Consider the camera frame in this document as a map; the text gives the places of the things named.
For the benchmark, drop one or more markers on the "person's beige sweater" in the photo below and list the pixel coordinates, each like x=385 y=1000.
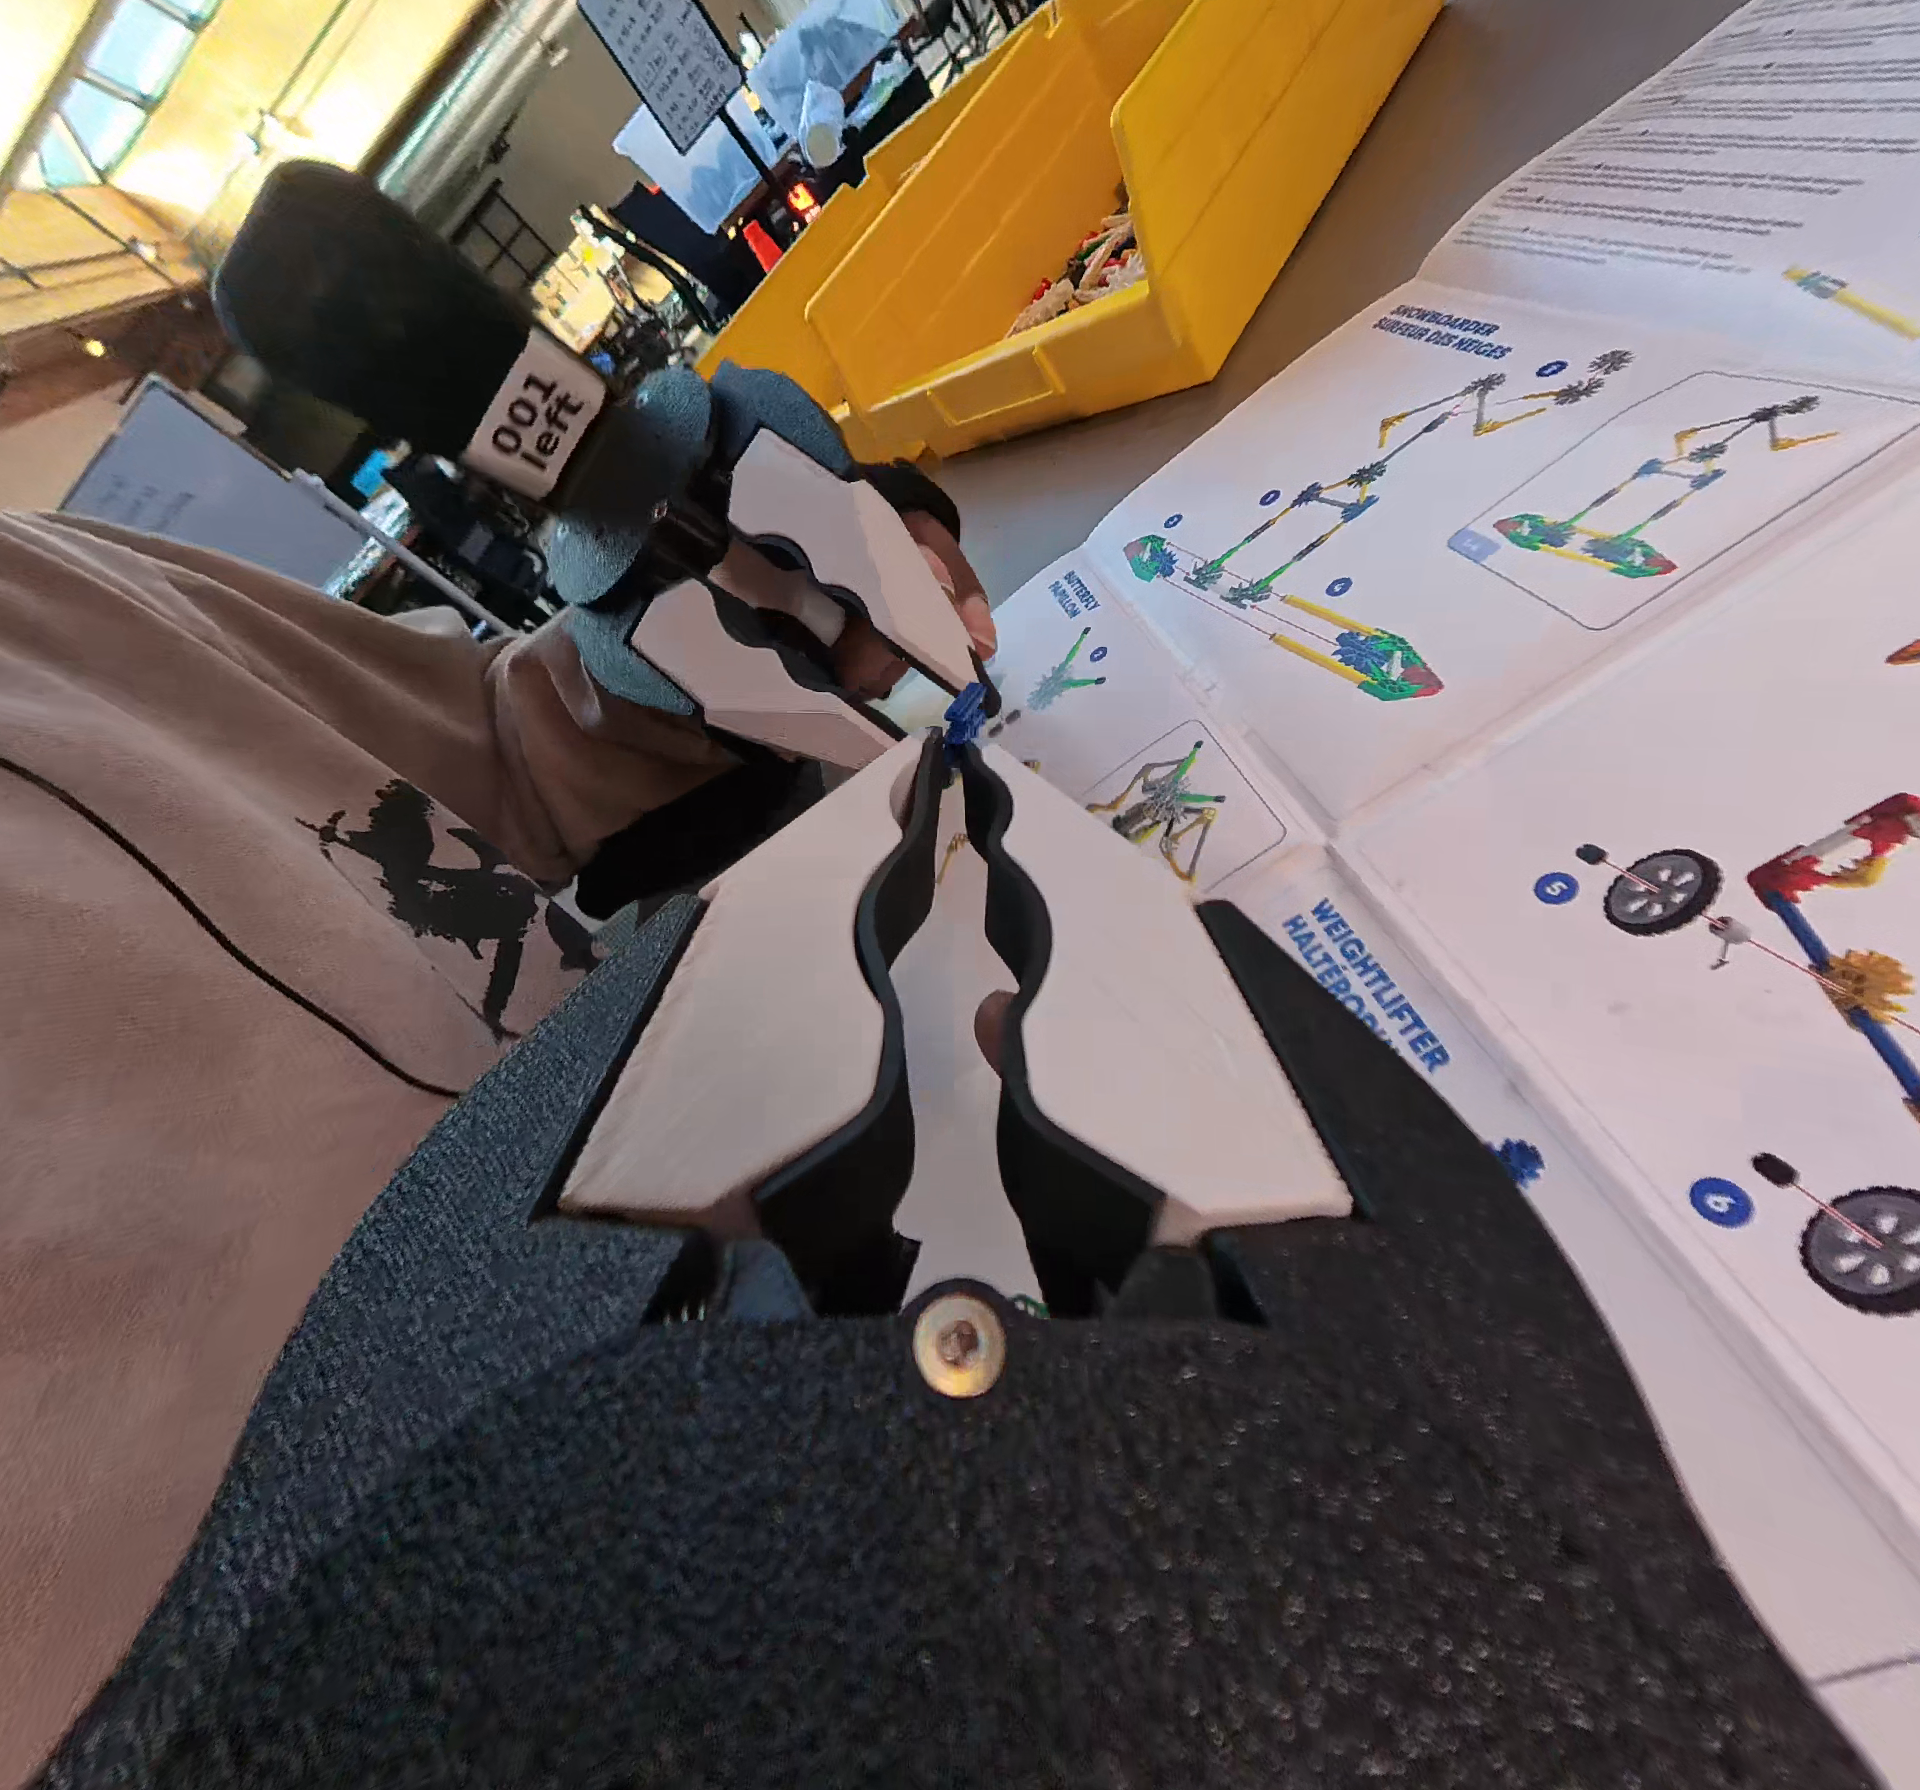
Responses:
x=181 y=920

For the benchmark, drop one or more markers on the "blue plastic connector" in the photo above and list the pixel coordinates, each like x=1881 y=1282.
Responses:
x=970 y=717

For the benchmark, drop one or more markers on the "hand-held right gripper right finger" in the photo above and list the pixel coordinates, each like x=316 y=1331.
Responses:
x=1185 y=1070

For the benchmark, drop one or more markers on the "whiteboard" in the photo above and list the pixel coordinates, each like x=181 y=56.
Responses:
x=181 y=485

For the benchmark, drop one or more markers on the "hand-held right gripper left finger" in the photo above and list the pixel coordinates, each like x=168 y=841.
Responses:
x=736 y=1056

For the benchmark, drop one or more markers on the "person's left forearm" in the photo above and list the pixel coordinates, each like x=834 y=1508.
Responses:
x=571 y=741

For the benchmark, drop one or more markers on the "person's left hand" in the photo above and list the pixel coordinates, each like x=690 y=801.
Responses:
x=961 y=600

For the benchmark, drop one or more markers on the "pile of colourful building pieces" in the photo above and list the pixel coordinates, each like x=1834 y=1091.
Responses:
x=1080 y=276

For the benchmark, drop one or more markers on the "white instruction sheet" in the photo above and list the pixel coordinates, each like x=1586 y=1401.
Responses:
x=1680 y=650

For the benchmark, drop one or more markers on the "yellow plastic bin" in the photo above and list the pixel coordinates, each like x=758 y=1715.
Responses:
x=901 y=155
x=1291 y=141

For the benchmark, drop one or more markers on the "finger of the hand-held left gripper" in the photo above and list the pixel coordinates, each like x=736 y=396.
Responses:
x=842 y=547
x=736 y=675

